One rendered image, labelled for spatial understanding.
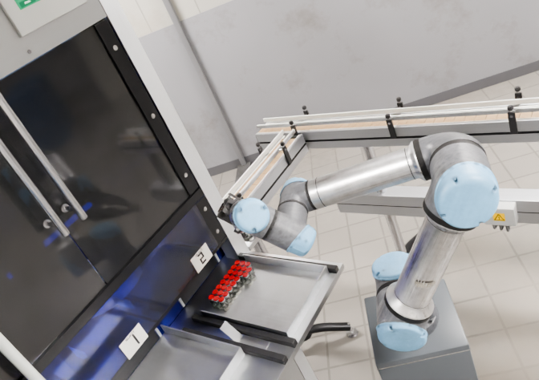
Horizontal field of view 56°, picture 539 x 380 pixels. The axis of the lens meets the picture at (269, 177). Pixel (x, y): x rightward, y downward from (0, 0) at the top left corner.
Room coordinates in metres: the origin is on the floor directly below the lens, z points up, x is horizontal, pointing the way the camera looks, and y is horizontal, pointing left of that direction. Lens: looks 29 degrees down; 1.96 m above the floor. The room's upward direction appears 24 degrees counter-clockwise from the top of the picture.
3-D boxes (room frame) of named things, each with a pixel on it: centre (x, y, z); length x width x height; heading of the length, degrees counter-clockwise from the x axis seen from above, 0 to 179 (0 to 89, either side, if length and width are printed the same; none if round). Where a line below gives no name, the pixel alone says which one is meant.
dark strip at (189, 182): (1.47, 0.24, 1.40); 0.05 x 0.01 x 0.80; 136
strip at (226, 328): (1.10, 0.26, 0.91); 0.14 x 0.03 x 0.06; 46
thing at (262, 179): (1.89, 0.06, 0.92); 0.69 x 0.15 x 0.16; 136
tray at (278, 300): (1.25, 0.16, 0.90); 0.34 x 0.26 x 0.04; 45
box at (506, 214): (1.55, -0.80, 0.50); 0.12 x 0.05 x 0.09; 46
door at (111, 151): (1.34, 0.38, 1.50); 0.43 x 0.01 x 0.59; 136
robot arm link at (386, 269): (1.00, -0.20, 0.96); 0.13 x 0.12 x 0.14; 158
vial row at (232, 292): (1.32, 0.24, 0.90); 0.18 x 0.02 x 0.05; 135
